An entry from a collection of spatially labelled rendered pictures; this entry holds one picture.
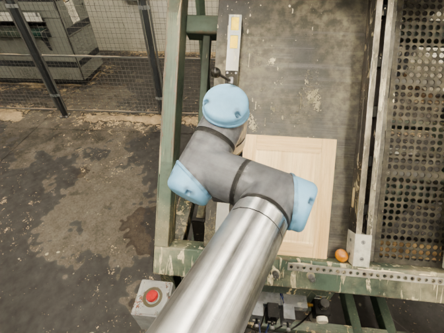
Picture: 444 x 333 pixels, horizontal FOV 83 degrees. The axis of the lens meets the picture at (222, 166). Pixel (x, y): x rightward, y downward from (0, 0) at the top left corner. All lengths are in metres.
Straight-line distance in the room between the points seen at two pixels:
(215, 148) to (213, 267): 0.19
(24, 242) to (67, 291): 0.65
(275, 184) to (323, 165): 0.76
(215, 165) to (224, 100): 0.10
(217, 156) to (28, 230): 2.49
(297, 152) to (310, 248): 0.39
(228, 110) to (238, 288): 0.25
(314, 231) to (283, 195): 0.80
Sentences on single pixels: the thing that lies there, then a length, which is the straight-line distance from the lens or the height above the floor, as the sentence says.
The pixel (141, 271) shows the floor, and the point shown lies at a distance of 2.15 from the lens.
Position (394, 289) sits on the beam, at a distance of 1.28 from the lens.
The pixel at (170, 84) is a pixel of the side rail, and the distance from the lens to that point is 1.09.
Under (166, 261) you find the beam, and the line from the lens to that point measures 1.14.
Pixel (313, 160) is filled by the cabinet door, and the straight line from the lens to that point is 1.08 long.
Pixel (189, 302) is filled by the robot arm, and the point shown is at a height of 1.64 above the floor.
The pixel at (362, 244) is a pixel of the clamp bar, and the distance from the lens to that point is 1.14.
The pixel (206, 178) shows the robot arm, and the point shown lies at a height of 1.60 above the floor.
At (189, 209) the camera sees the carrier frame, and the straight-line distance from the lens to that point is 1.38.
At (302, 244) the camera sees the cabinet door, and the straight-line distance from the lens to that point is 1.13.
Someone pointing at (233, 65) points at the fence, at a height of 1.48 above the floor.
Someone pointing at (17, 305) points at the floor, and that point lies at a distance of 2.41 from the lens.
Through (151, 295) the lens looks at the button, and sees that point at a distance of 1.01.
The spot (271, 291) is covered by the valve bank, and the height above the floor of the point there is 0.75.
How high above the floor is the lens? 1.87
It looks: 43 degrees down
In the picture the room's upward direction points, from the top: straight up
